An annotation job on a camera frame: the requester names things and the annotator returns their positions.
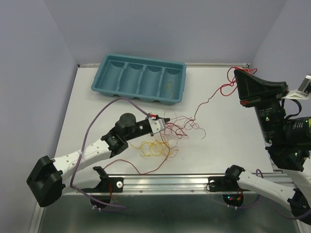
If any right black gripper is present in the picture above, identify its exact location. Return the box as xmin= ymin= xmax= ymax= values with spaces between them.
xmin=234 ymin=67 xmax=290 ymax=143

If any bright red wire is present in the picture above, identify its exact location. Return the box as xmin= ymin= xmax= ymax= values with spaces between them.
xmin=193 ymin=67 xmax=259 ymax=122

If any red yellow wire bundle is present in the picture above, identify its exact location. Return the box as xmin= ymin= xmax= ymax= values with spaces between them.
xmin=104 ymin=108 xmax=206 ymax=175

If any thin yellow wire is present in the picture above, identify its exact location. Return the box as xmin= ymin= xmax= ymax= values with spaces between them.
xmin=163 ymin=79 xmax=177 ymax=99

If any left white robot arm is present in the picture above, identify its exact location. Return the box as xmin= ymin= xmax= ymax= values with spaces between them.
xmin=26 ymin=113 xmax=170 ymax=207

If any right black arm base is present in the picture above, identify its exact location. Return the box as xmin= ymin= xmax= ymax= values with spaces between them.
xmin=205 ymin=165 xmax=245 ymax=209

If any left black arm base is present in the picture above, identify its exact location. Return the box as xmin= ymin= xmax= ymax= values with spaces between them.
xmin=81 ymin=166 xmax=125 ymax=212

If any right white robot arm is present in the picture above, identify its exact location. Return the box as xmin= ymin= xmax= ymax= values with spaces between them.
xmin=224 ymin=69 xmax=311 ymax=224

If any teal compartment tray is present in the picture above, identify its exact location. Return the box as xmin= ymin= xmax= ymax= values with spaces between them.
xmin=91 ymin=53 xmax=187 ymax=105

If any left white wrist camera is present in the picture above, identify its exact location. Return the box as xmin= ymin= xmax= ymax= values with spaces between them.
xmin=148 ymin=115 xmax=167 ymax=135

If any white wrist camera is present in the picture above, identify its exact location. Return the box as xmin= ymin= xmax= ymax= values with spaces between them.
xmin=283 ymin=74 xmax=311 ymax=100
xmin=148 ymin=115 xmax=167 ymax=135

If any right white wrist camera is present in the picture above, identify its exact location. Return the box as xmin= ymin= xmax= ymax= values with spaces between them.
xmin=283 ymin=74 xmax=311 ymax=100

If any aluminium mounting rail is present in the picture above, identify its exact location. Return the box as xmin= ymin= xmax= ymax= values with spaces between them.
xmin=63 ymin=172 xmax=294 ymax=195

